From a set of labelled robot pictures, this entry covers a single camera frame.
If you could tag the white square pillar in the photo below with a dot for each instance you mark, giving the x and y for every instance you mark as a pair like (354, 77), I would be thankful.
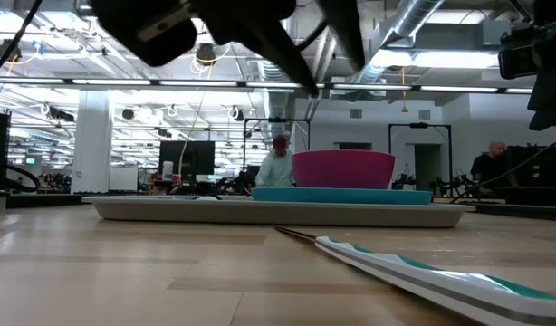
(91, 145)

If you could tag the white canister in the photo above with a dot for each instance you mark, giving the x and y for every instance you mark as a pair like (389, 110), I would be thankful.
(167, 171)

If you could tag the person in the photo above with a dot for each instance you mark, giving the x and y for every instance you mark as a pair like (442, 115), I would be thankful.
(275, 172)
(486, 169)

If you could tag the white cabinet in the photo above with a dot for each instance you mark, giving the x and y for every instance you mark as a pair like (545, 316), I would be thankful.
(123, 179)

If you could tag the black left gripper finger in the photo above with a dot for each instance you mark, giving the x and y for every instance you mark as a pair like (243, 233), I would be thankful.
(343, 31)
(269, 45)

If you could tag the blue round plate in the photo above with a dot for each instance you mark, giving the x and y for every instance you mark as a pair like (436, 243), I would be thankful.
(341, 196)

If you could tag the grey plastic tray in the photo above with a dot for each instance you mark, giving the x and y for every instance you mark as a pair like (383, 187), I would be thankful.
(278, 215)

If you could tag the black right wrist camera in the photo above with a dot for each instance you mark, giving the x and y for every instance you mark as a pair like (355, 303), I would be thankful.
(518, 52)

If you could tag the magenta bowl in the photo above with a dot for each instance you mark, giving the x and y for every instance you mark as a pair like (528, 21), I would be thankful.
(343, 169)

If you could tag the silver ventilation duct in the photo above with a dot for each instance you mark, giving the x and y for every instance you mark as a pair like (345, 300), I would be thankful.
(409, 18)

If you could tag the long ceiling light strip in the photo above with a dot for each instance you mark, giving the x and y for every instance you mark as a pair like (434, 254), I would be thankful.
(110, 82)

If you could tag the green sign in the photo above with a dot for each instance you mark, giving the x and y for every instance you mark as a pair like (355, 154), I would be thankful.
(30, 160)

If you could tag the wide black monitor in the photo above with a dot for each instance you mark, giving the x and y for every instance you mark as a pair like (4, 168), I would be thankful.
(536, 167)

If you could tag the bright ceiling light panel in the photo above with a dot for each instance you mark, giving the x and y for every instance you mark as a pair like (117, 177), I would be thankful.
(441, 58)

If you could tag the black computer monitor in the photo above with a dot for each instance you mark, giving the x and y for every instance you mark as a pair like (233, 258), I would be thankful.
(187, 158)

